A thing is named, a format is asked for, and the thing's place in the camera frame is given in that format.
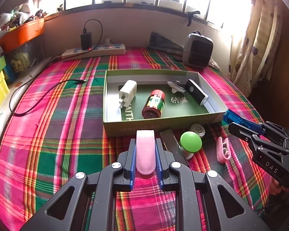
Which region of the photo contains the white power strip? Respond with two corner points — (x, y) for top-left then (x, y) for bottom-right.
(61, 44), (126, 59)

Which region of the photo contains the black usb cable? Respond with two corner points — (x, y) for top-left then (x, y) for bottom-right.
(8, 18), (104, 116)

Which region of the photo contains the white round jar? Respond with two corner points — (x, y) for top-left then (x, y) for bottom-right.
(190, 124), (206, 138)

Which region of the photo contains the grey space heater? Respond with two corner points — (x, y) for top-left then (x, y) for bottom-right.
(182, 31), (213, 69)

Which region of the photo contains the white charger plug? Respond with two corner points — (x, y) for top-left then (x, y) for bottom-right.
(119, 80), (137, 108)

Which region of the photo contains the green mushroom suction holder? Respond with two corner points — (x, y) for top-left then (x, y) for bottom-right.
(180, 131), (202, 160)

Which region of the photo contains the cream heart curtain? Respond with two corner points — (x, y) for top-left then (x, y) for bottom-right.
(228, 0), (282, 96)

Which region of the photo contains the black silver flashlight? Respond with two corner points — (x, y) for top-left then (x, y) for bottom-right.
(185, 79), (208, 106)

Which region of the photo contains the red cap green bottle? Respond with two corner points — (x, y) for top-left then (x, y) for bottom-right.
(142, 90), (165, 119)

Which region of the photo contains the dark rectangular bar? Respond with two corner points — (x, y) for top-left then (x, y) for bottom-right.
(159, 129), (188, 166)

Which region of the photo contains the orange storage bin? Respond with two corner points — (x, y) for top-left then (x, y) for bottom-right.
(0, 18), (45, 53)

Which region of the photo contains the black power adapter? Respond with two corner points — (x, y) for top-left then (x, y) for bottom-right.
(80, 32), (92, 50)

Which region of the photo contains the person right hand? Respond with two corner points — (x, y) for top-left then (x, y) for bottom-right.
(268, 177), (289, 195)

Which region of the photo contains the plaid bed blanket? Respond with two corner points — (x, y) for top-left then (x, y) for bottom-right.
(0, 48), (270, 230)

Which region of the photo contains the dark folded cloth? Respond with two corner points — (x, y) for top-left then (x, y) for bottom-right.
(148, 32), (183, 56)

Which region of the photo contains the green cardboard box tray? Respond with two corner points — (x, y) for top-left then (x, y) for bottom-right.
(103, 69), (228, 137)

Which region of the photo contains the blue transparent usb device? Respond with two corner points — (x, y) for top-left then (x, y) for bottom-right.
(223, 109), (265, 135)

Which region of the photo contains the pink clip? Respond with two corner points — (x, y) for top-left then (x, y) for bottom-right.
(136, 130), (156, 179)
(216, 137), (231, 164)

